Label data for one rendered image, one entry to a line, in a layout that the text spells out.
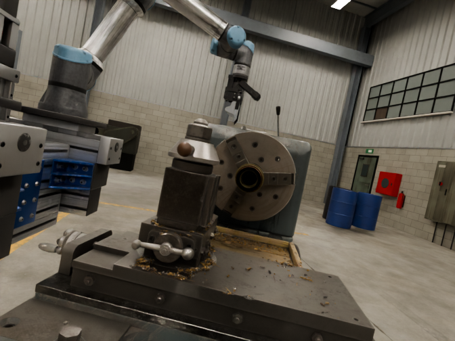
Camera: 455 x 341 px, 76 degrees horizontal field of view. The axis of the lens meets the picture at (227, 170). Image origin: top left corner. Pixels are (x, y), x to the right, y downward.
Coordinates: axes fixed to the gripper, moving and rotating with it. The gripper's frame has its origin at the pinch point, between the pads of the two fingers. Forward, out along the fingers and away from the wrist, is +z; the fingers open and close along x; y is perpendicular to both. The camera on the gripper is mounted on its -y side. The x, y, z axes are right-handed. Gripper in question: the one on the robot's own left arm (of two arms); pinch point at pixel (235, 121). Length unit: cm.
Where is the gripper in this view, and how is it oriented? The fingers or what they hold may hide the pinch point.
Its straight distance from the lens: 135.0
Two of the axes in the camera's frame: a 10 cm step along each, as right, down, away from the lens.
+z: -2.0, 9.8, 0.5
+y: -9.7, -2.0, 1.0
